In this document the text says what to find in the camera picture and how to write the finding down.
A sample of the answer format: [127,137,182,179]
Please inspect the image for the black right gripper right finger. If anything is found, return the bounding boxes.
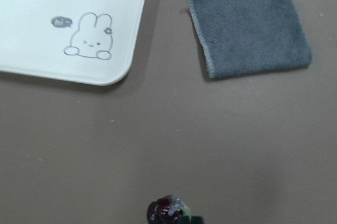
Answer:
[191,216,204,224]

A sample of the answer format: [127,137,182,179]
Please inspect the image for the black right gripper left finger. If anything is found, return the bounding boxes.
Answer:
[179,216,190,224]

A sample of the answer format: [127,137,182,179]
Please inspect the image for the dark red cherries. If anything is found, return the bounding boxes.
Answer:
[146,195,191,223]

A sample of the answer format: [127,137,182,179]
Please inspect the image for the grey folded cloth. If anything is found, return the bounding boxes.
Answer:
[186,0,313,79]

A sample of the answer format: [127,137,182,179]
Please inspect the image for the cream rabbit tray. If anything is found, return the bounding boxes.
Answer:
[1,0,145,86]

